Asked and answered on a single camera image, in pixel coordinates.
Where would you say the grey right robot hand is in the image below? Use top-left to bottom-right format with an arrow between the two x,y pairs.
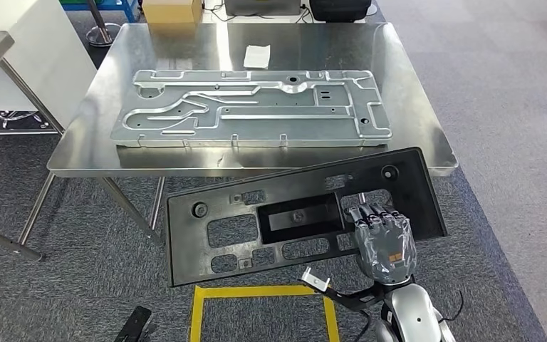
346,202 -> 418,286

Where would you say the black plastic panel part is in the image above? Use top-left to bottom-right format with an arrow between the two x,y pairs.
165,147 -> 448,288

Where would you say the stainless steel workbench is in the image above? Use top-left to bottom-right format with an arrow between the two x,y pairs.
19,21 -> 459,247

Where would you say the stamped grey metal plate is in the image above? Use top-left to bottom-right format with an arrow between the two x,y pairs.
109,69 -> 393,148

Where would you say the yellow tape floor square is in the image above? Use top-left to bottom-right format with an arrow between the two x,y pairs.
189,284 -> 340,342

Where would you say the white paper sheet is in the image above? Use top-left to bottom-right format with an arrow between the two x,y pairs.
243,44 -> 272,70

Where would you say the black carrying case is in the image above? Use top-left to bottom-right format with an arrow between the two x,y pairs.
308,0 -> 373,23

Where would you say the black flat object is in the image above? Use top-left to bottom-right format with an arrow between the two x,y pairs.
113,306 -> 154,342

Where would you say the grey equipment box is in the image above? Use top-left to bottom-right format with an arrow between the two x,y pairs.
224,0 -> 303,17

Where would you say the brown cardboard box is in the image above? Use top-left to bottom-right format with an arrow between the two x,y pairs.
141,0 -> 204,24

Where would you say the chrome stanchion base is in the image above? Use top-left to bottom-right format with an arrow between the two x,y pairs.
85,0 -> 123,47

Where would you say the blue metal cart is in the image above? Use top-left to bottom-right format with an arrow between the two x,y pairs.
61,0 -> 140,24

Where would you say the chrome chair base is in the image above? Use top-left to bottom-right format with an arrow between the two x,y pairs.
0,110 -> 51,129

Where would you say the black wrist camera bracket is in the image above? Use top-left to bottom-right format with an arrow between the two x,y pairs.
321,282 -> 390,314

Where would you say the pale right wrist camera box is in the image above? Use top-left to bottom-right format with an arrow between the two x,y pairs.
300,266 -> 331,294

